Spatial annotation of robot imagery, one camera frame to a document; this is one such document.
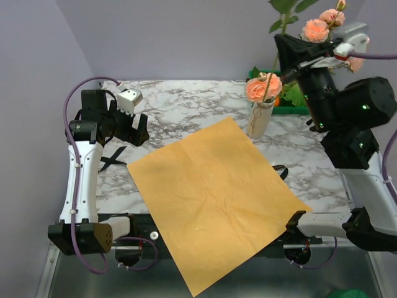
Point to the aluminium rail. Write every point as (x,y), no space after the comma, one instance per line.
(94,237)

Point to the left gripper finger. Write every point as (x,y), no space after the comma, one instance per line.
(113,108)
(139,135)

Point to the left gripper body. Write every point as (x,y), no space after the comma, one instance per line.
(120,123)

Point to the pink flower bouquet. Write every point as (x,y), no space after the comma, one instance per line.
(288,15)

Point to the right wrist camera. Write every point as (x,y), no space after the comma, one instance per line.
(352,34)

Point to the green cloth object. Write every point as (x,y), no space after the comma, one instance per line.
(348,293)

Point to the pink flower stem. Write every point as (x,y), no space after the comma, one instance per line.
(319,30)
(342,52)
(265,86)

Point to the green lettuce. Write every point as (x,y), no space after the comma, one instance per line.
(292,96)

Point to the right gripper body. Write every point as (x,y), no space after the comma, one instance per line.
(318,89)

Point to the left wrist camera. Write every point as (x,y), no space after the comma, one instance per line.
(128,99)

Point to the orange fruit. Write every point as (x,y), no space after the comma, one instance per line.
(277,101)

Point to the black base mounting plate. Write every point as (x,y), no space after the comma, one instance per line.
(144,242)

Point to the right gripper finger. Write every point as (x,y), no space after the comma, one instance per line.
(325,49)
(292,51)

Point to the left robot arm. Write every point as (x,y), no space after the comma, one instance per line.
(85,153)

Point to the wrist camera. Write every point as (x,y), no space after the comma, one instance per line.
(352,34)
(128,99)

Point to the orange paper flower wrap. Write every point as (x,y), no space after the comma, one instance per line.
(215,200)

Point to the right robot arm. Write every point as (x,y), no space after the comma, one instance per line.
(346,118)

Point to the green plastic crate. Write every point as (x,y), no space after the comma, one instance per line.
(279,110)

